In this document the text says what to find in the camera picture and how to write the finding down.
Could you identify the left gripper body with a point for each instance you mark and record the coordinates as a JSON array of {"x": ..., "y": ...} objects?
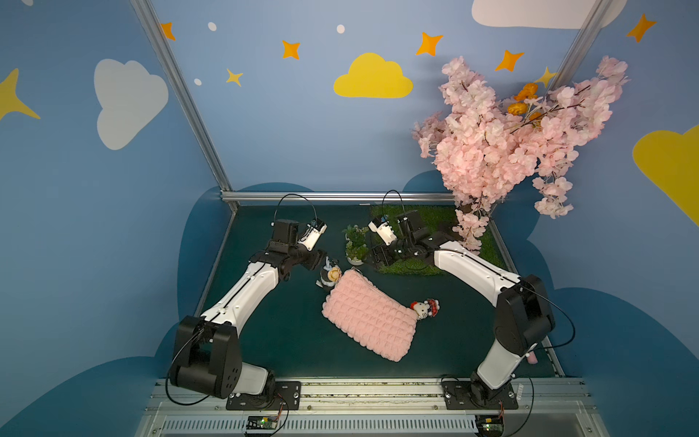
[{"x": 315, "y": 259}]

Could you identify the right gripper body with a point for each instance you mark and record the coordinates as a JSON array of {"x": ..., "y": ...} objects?
[{"x": 382, "y": 255}]

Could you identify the white cat plush keychain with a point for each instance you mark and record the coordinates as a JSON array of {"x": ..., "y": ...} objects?
[{"x": 426, "y": 309}]

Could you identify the pink knitted bag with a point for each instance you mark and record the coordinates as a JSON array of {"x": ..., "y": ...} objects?
[{"x": 370, "y": 317}]

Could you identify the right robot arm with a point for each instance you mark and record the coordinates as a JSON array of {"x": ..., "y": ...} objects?
[{"x": 523, "y": 313}]

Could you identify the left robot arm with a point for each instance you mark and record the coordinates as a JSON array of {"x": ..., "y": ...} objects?
[{"x": 207, "y": 355}]

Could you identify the green artificial grass mat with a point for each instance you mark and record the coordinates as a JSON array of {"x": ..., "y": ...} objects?
[{"x": 436, "y": 218}]

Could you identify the small potted succulent plant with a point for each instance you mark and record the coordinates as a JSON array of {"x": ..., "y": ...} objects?
[{"x": 356, "y": 248}]

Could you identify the pink cherry blossom tree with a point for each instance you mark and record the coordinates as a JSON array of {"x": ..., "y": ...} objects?
[{"x": 486, "y": 146}]

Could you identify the purple pink toy rake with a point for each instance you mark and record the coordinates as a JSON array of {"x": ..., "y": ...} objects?
[{"x": 531, "y": 358}]

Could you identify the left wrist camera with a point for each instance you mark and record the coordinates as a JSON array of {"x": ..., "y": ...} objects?
[{"x": 312, "y": 234}]

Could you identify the aluminium back frame bar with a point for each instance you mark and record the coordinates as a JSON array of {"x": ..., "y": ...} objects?
[{"x": 351, "y": 197}]

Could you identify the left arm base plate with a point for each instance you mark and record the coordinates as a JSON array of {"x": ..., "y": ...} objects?
[{"x": 272, "y": 397}]

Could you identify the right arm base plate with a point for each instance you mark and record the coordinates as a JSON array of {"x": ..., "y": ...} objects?
[{"x": 463, "y": 395}]

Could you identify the aluminium front rail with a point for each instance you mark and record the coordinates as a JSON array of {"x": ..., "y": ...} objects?
[{"x": 380, "y": 407}]

